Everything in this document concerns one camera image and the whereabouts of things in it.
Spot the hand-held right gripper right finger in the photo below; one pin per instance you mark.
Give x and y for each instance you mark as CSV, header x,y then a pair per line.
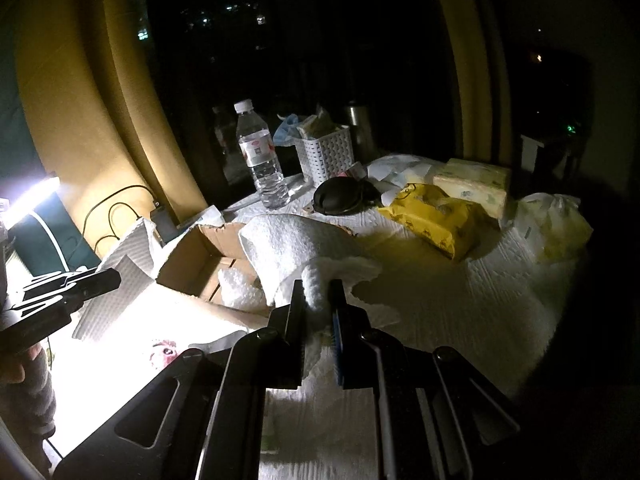
x,y
337,350

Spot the person's left forearm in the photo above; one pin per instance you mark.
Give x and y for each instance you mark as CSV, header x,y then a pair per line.
x,y
37,400

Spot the pink print sock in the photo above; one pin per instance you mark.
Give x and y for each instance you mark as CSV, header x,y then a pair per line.
x,y
164,351

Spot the black charger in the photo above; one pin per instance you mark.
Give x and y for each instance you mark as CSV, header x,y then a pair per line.
x,y
164,220

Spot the white diaper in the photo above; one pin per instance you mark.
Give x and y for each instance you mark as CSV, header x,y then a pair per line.
x,y
400,167

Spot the white towel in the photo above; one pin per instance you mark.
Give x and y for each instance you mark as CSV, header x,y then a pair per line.
x,y
295,245

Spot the white textured tablecloth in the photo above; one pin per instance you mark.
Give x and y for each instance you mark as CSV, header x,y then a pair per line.
x,y
450,310

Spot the small pink packet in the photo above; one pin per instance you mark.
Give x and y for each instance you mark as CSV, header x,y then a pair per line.
x,y
350,171

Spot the white yellow printed plastic bag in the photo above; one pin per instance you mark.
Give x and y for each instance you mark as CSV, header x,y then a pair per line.
x,y
550,225

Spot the white waffle cloth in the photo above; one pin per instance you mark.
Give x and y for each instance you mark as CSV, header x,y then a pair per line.
x,y
120,280

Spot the white desk lamp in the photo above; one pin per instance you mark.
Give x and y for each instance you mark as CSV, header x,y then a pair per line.
x,y
35,197

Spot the person's left hand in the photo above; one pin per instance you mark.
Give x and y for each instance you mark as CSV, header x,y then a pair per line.
x,y
12,371

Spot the clear plastic water bottle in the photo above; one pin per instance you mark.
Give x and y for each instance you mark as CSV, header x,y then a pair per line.
x,y
260,160

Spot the pale yellow tissue pack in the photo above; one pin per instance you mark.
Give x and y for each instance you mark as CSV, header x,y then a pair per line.
x,y
475,182

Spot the metal thermos flask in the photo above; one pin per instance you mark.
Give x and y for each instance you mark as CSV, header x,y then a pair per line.
x,y
356,116

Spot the green curtain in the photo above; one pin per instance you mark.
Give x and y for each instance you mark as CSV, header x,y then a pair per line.
x,y
20,125

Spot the white blue tissue pack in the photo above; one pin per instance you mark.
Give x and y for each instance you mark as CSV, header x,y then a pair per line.
x,y
210,216

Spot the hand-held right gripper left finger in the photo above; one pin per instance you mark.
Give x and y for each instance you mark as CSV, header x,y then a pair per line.
x,y
297,330

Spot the yellow curtain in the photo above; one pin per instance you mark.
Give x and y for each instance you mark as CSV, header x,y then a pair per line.
x,y
80,85
470,60

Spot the white bubble wrap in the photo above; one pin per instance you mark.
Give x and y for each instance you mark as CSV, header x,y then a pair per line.
x,y
240,287

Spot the cardboard box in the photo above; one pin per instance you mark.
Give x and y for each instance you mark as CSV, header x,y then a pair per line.
x,y
200,260

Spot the white woven plastic basket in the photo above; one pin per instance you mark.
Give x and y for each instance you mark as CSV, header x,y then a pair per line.
x,y
325,155

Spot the white stool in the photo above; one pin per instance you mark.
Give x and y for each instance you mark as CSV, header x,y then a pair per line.
x,y
545,152

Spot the beige sachet packets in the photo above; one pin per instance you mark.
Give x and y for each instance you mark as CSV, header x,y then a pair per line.
x,y
320,122

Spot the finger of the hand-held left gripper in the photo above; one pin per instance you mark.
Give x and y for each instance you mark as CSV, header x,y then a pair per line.
x,y
95,281
40,320

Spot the blue face mask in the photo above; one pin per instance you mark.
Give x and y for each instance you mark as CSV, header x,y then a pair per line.
x,y
286,130

